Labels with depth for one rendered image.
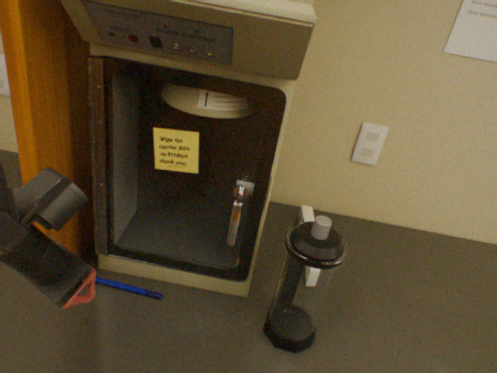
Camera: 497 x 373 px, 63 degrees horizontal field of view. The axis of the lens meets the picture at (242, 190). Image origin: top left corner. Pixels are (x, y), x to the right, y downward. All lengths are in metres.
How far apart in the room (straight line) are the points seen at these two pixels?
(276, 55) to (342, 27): 0.52
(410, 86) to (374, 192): 0.31
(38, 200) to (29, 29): 0.24
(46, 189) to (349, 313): 0.65
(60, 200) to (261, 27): 0.33
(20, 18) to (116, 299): 0.52
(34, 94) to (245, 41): 0.32
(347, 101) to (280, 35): 0.61
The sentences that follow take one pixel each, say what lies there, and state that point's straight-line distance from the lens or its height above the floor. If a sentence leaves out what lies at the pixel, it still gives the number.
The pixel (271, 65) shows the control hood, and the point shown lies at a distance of 0.59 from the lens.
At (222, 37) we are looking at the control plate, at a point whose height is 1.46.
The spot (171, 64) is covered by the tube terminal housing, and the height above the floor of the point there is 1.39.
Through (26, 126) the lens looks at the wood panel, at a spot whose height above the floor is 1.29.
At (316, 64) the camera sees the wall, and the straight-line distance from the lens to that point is 1.08.
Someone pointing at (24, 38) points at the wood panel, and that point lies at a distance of 0.64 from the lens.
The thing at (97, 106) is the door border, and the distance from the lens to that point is 0.71.
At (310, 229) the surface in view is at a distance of 0.69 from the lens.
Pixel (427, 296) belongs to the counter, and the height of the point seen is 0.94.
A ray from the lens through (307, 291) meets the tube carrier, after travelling 0.70.
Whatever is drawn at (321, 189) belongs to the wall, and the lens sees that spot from 1.21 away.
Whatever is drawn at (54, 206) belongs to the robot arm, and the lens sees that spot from 0.57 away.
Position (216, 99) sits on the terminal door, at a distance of 0.65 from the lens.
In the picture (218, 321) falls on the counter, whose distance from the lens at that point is 0.83.
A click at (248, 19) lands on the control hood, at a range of 0.52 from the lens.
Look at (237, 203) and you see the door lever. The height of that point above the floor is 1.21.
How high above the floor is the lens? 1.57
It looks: 31 degrees down
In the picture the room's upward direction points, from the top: 10 degrees clockwise
